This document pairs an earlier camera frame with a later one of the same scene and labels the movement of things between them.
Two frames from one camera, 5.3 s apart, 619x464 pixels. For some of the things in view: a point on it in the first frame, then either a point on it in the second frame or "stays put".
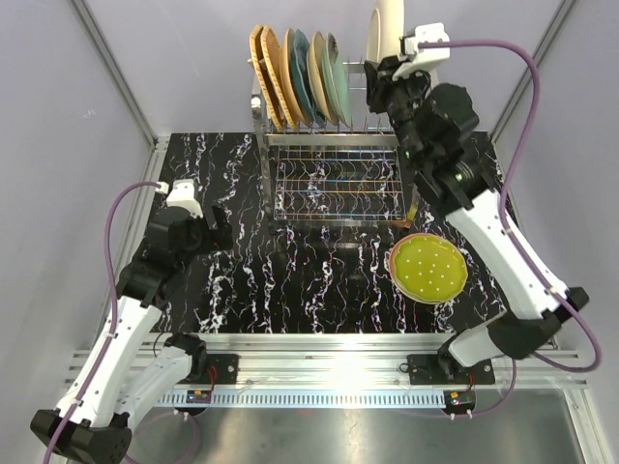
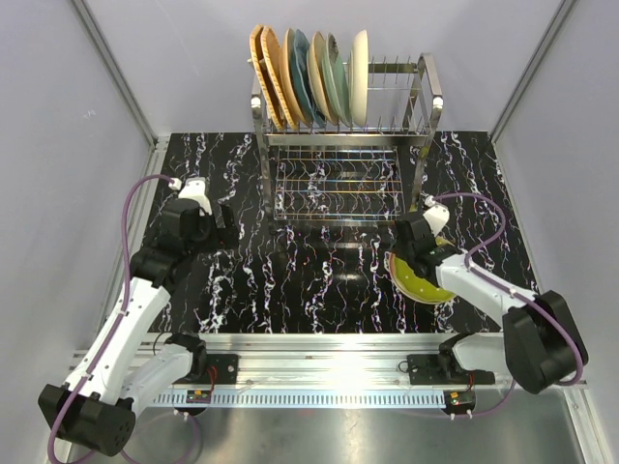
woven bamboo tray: x=273 y=68 stays put
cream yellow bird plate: x=315 y=76 stays put
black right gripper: x=380 y=82 -> x=398 y=247
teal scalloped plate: x=300 y=55 stays put
